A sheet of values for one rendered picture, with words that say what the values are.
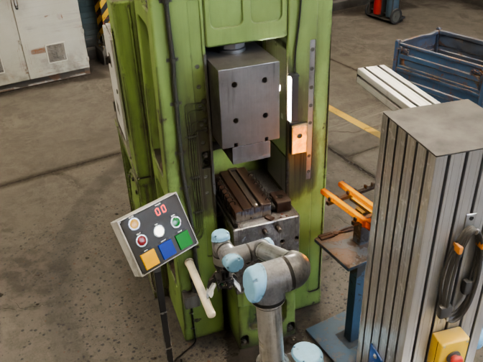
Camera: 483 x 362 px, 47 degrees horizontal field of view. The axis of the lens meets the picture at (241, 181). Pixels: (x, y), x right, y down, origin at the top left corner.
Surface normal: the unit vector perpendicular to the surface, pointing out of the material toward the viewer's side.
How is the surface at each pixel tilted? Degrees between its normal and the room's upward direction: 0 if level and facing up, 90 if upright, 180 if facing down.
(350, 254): 0
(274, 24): 90
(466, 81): 89
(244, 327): 90
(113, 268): 0
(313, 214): 90
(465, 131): 0
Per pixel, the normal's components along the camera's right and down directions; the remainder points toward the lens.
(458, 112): -0.04, -0.85
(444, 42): -0.81, 0.33
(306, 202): 0.33, 0.48
